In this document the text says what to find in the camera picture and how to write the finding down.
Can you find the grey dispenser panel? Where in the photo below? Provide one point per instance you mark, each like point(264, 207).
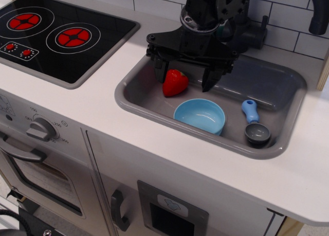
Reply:
point(166, 214)

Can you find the grey oven knob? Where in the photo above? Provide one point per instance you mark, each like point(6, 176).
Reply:
point(41, 129)

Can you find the grey oven door handle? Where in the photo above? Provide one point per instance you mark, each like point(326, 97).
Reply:
point(34, 155)

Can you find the light blue bowl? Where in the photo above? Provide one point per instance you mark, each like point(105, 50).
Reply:
point(202, 114)

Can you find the grey sink basin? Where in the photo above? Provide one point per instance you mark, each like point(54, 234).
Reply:
point(277, 90)

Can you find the blue grey toy spoon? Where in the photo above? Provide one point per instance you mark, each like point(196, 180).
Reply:
point(255, 132)

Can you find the black toy stovetop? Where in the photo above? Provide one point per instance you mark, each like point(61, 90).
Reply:
point(59, 42)

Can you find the red toy strawberry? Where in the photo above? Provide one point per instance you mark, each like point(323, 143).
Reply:
point(175, 83)

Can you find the grey cabinet door handle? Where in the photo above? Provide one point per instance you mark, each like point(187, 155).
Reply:
point(121, 222)

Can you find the toy oven door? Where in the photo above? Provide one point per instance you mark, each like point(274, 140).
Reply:
point(62, 183)

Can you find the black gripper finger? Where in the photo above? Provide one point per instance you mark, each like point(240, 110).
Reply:
point(210, 78)
point(160, 68)

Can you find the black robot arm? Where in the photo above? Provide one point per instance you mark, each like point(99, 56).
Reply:
point(207, 11)

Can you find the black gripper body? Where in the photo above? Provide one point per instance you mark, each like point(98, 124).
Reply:
point(196, 44)

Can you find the dark grey faucet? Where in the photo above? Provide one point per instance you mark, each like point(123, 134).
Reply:
point(288, 26)

